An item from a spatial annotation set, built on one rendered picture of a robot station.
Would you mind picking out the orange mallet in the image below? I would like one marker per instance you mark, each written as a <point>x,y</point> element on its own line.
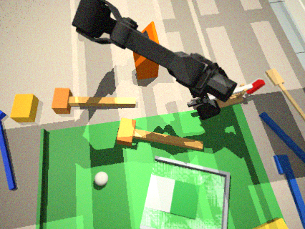
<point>63,100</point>
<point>127,132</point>

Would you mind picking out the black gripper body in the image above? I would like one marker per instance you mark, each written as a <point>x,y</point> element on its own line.
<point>208,108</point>

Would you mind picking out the red golf putter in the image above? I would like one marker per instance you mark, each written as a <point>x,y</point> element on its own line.
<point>251,88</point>

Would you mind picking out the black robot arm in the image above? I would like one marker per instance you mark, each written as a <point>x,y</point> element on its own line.
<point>92,19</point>

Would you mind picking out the white golf ball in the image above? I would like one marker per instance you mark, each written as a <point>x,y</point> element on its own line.
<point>101,178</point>

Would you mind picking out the wooden spoon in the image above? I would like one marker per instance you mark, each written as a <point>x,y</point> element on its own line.
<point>276,79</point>

